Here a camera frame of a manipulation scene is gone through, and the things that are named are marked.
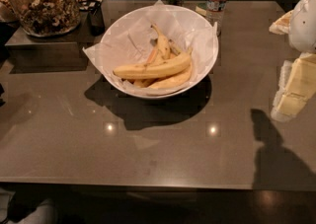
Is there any dark metal stand box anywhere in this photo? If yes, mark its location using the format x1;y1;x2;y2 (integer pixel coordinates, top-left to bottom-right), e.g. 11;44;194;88
5;12;95;73

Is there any yellow banana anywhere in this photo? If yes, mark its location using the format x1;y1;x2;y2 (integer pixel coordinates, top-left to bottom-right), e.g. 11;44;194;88
113;52;192;80
150;64;193;89

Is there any small yellow green lid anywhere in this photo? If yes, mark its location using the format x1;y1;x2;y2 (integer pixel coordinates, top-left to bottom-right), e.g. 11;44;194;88
196;3;206;17

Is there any white paper liner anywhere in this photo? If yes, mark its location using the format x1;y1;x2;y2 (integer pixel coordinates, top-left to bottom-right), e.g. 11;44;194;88
82;0;219;97

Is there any glass jar of nuts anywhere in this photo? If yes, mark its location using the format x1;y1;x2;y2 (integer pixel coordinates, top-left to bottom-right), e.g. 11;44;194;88
9;0;80;37

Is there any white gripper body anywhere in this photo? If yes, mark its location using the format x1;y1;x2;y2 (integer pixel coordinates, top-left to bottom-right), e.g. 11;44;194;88
288;0;316;53

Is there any upright back banana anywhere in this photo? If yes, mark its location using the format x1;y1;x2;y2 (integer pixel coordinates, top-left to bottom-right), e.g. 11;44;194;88
151;24;170;59

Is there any clear plastic water bottle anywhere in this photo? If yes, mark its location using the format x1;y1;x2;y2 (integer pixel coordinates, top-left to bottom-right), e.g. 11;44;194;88
206;0;227;35

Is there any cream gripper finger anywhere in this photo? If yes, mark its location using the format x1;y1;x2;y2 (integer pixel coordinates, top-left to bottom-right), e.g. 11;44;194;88
271;52;316;122
269;10;293;35

